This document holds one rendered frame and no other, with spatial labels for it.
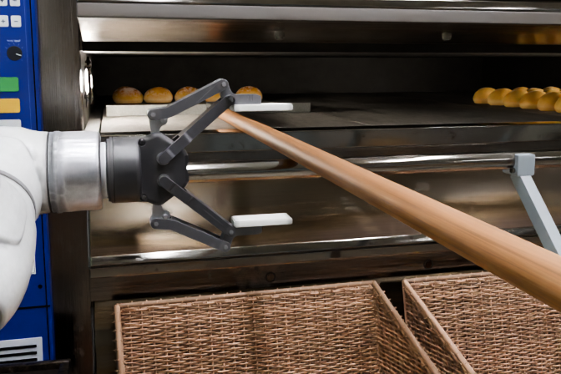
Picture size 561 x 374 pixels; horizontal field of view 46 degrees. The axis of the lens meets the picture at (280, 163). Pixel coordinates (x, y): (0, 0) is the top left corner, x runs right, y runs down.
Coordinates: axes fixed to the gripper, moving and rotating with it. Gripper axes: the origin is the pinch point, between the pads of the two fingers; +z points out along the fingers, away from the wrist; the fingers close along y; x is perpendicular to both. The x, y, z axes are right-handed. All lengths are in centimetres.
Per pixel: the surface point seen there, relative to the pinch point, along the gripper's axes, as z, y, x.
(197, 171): -7.9, 3.4, -17.4
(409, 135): 42, 4, -55
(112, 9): -18.8, -20.7, -40.1
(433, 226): 4.7, 0.6, 30.4
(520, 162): 43.9, 3.9, -16.8
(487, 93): 102, -2, -124
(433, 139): 48, 5, -55
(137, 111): -13, 1, -101
